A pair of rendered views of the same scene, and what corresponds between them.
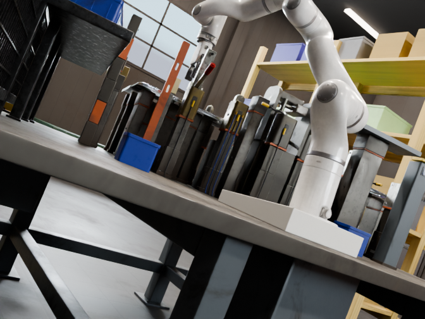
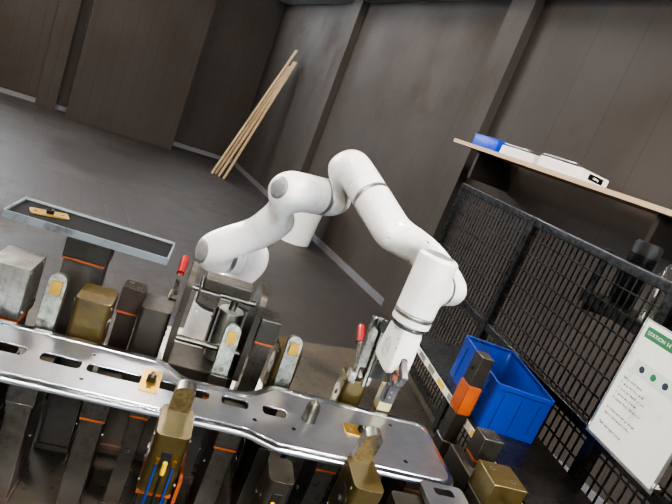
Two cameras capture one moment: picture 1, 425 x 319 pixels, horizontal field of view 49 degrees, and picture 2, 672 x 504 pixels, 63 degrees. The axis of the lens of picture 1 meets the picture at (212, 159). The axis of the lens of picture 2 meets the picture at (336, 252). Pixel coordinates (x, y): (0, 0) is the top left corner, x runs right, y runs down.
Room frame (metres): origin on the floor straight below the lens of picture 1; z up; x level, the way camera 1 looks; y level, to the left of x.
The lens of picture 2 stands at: (3.03, 0.08, 1.62)
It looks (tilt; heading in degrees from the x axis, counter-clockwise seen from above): 13 degrees down; 183
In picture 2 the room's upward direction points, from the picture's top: 22 degrees clockwise
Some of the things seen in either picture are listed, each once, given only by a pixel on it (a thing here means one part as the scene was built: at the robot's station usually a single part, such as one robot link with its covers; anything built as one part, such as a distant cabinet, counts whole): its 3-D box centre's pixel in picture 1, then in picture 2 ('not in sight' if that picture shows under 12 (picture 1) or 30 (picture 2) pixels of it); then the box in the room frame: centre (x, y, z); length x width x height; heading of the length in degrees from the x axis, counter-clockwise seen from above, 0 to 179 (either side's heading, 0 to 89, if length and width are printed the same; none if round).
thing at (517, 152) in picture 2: not in sight; (528, 157); (-1.17, 0.88, 1.84); 0.34 x 0.32 x 0.09; 34
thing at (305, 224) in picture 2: not in sight; (300, 213); (-3.63, -0.91, 0.34); 0.59 x 0.56 x 0.69; 34
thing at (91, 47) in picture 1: (83, 45); (491, 418); (1.60, 0.56, 1.01); 0.90 x 0.22 x 0.03; 18
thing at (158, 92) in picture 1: (276, 149); (139, 382); (2.08, -0.25, 1.00); 1.38 x 0.22 x 0.02; 108
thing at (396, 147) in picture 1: (374, 136); (95, 230); (1.82, -0.56, 1.16); 0.37 x 0.14 x 0.02; 108
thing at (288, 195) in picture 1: (294, 178); (137, 371); (1.88, -0.33, 0.89); 0.12 x 0.07 x 0.38; 18
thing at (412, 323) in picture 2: (207, 39); (411, 317); (1.92, 0.21, 1.29); 0.09 x 0.08 x 0.03; 18
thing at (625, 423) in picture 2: not in sight; (651, 401); (1.84, 0.77, 1.30); 0.23 x 0.02 x 0.31; 18
